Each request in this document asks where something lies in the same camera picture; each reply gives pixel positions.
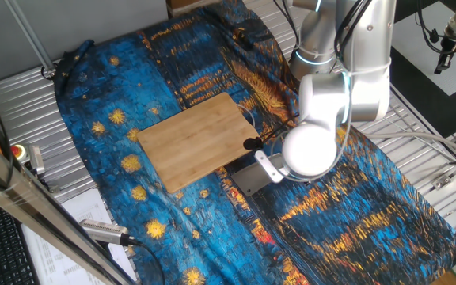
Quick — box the steel cleaver knife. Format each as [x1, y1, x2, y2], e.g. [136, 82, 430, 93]
[231, 153, 288, 197]

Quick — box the bamboo cutting board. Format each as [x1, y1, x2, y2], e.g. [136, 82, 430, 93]
[136, 91, 261, 194]

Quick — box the starry night print tablecloth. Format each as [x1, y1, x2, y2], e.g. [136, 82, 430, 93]
[53, 0, 456, 285]

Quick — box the printed white paper sheet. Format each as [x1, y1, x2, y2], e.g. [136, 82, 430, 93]
[21, 188, 138, 285]

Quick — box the red emergency stop button box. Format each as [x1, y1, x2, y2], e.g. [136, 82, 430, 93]
[9, 142, 46, 176]

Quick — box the grey mat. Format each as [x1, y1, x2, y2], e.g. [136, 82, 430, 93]
[389, 2, 456, 97]

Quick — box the grey metal rod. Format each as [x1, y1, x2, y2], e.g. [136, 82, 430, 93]
[5, 0, 58, 79]

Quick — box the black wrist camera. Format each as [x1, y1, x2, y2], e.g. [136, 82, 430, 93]
[243, 136, 264, 151]

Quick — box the white camera mounting bracket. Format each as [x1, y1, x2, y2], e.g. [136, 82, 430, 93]
[254, 150, 287, 184]

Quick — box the black camera cable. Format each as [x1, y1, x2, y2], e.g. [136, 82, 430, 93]
[127, 236, 166, 285]

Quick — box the black cable bundle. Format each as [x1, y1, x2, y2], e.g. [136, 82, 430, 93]
[273, 0, 374, 60]

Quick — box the white cable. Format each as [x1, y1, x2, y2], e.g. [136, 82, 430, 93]
[364, 118, 456, 162]

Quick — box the aluminium frame beam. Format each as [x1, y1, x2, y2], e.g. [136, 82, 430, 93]
[0, 128, 136, 285]

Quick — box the black background cable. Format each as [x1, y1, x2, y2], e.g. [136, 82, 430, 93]
[415, 0, 456, 55]

